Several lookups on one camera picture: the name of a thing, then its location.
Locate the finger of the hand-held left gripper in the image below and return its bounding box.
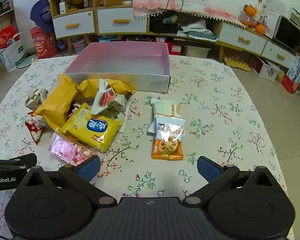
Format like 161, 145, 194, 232
0, 152, 38, 172

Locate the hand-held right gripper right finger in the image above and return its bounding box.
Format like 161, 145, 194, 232
182, 156, 278, 207

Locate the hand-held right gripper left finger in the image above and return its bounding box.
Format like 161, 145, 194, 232
21, 155, 117, 207

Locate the small red snack packet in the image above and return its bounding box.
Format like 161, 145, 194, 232
25, 111, 48, 146

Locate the pink clear snack packet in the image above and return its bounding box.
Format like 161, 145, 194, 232
48, 132, 97, 167

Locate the yellow blue label cracker packet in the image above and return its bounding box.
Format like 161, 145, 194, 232
55, 102, 123, 153

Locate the orange lotus root snack packet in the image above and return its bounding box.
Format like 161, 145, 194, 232
151, 139, 185, 160

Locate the white blue clear snack packet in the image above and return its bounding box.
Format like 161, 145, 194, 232
154, 115, 186, 146

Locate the white grey snack packet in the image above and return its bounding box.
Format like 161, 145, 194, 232
24, 88, 50, 111

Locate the white pecan print snack packet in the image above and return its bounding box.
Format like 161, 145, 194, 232
91, 79, 128, 116

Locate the white beige stripe snack packet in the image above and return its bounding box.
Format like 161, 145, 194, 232
147, 99, 183, 135

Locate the pink silver cardboard box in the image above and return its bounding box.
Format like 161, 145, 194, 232
64, 42, 171, 94

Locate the floral tablecloth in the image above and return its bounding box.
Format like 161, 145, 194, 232
0, 55, 289, 240

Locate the white red shopping bag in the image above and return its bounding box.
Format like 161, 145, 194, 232
0, 25, 27, 72

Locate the stack of yellow egg trays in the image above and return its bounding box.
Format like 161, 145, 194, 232
222, 56, 252, 72

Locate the white printed carton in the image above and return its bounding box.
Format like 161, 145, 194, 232
249, 55, 282, 82

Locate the red printed gift bag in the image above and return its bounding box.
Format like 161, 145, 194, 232
30, 26, 58, 59

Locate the white plastic storage box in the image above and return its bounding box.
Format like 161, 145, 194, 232
182, 45, 211, 58

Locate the clear plastic storage box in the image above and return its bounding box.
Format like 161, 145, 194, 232
72, 42, 87, 54

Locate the small red box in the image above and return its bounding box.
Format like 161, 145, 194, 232
168, 44, 183, 55

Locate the blue white carton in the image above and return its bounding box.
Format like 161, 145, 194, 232
286, 56, 300, 83

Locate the pile of folded clothes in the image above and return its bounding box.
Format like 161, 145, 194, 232
177, 20, 219, 42

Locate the low wooden cabinet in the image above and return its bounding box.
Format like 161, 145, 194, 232
147, 12, 300, 69

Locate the purple plush toy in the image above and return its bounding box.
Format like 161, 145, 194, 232
29, 0, 56, 34

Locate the orange fruit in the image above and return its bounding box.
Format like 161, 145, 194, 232
244, 4, 256, 16
254, 23, 266, 35

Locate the black box appliance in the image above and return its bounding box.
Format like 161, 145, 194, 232
149, 15, 180, 34

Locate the plate of small tangerines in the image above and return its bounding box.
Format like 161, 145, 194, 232
238, 14, 256, 28

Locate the black microwave oven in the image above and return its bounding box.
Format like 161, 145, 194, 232
272, 15, 300, 53

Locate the pink tasselled cloth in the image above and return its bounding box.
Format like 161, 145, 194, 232
132, 0, 246, 28

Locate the brown cardboard box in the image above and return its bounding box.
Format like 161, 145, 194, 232
101, 0, 124, 7

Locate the white drawer orange handle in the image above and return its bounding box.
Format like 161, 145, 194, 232
97, 6, 148, 34
52, 10, 95, 39
261, 41, 297, 68
218, 22, 267, 55

